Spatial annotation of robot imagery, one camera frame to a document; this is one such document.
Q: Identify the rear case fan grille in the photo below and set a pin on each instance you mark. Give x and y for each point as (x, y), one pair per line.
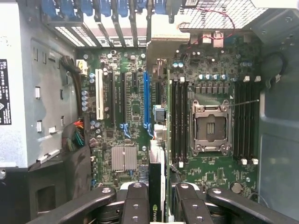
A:
(222, 14)

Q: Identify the black open PC case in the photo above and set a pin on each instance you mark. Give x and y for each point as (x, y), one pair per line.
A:
(278, 140)

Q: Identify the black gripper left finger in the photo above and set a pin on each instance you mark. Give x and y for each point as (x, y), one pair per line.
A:
(135, 210)

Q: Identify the green motherboard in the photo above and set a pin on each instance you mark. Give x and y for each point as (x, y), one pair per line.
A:
(210, 168)

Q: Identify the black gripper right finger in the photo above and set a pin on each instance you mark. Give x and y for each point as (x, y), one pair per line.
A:
(194, 210)

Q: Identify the white expansion slot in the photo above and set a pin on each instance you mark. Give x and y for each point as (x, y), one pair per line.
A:
(99, 93)

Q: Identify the metal CPU socket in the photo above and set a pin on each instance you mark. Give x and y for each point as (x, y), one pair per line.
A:
(211, 127)

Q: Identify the black plastic shroud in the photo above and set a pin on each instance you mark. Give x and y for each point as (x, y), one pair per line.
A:
(46, 186)

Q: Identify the thin socket locking lever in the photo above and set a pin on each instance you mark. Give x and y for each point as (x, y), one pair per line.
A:
(245, 102)

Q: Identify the black RAM slot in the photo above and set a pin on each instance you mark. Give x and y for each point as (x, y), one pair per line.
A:
(244, 121)
(256, 121)
(184, 121)
(237, 121)
(250, 121)
(174, 121)
(179, 121)

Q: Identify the grey power supply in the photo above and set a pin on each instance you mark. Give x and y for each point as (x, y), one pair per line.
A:
(23, 93)

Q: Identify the long black expansion slot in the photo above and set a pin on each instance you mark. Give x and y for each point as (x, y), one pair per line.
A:
(112, 98)

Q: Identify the blue expansion slot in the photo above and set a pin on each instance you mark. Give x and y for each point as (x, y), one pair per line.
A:
(146, 98)

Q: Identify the short black expansion slot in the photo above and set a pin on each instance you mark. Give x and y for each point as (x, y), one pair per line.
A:
(135, 79)

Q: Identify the silver chipset heat sink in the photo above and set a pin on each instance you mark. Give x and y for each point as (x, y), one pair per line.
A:
(123, 158)

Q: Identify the round coin battery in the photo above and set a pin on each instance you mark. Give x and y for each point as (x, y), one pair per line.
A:
(236, 187)

